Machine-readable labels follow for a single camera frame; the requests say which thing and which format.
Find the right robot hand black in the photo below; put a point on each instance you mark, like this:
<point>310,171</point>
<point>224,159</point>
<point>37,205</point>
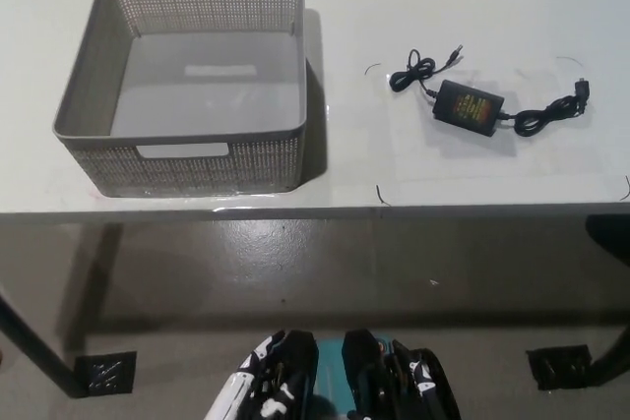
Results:
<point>425,385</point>

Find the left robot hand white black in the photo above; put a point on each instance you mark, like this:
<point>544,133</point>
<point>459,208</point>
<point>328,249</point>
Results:
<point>261,380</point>

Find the robot body black teal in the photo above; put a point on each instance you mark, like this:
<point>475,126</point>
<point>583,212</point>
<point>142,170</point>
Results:
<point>330,376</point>

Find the grey perforated plastic basket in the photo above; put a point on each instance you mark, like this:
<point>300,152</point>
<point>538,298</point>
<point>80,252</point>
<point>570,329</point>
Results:
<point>197,171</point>

